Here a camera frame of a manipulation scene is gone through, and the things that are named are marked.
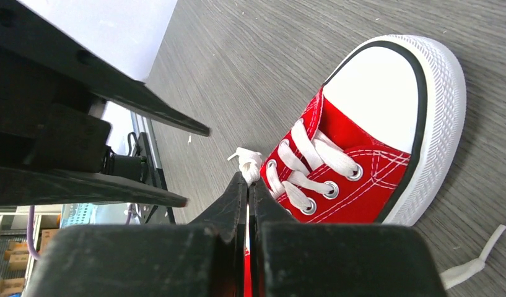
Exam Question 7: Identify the red sneaker with laces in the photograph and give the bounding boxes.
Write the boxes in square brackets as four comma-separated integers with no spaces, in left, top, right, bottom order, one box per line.
[227,34,506,297]

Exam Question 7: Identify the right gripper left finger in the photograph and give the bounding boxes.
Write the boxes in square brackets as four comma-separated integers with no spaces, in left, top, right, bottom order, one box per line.
[25,173,248,297]

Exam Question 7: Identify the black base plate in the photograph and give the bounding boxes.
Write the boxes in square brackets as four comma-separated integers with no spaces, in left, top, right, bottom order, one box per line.
[128,132,176,225]

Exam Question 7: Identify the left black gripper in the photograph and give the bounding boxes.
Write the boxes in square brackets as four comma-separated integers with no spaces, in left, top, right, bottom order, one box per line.
[0,1,211,207]

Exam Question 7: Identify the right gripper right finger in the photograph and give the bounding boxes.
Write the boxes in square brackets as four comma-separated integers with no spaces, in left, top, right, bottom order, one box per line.
[248,182,445,296]

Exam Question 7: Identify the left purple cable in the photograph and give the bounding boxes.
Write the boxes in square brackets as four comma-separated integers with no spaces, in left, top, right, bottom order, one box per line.
[26,205,41,261]

